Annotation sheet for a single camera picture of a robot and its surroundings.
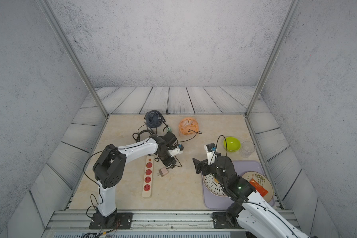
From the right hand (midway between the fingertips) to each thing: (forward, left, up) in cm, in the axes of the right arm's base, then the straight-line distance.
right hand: (202, 156), depth 74 cm
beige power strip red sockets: (-4, +30, -17) cm, 35 cm away
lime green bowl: (+19, -23, -18) cm, 35 cm away
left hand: (+4, +16, -17) cm, 24 cm away
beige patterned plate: (-5, -35, -20) cm, 41 cm away
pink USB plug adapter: (0, +22, -18) cm, 28 cm away
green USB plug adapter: (+31, +20, -17) cm, 41 cm away
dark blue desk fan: (+36, +32, -11) cm, 49 cm away
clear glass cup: (+17, -32, -19) cm, 41 cm away
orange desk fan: (+28, +7, -10) cm, 30 cm away
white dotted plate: (-8, -7, -19) cm, 22 cm away
